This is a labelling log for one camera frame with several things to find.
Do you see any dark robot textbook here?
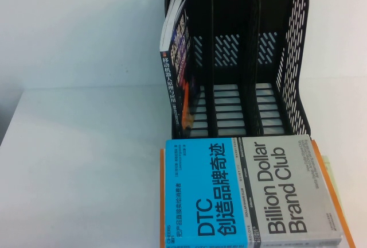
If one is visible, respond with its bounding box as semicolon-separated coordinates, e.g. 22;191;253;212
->
159;0;199;139

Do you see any grey and blue book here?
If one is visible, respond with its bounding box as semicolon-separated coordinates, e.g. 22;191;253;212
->
164;134;344;248

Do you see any black plastic book stand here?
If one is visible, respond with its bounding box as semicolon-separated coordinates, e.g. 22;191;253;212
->
165;0;313;140

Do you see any pale yellow book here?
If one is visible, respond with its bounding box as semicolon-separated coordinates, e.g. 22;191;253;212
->
320;155;341;187

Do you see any orange book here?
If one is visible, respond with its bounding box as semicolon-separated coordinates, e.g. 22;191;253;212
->
159;139;358;248

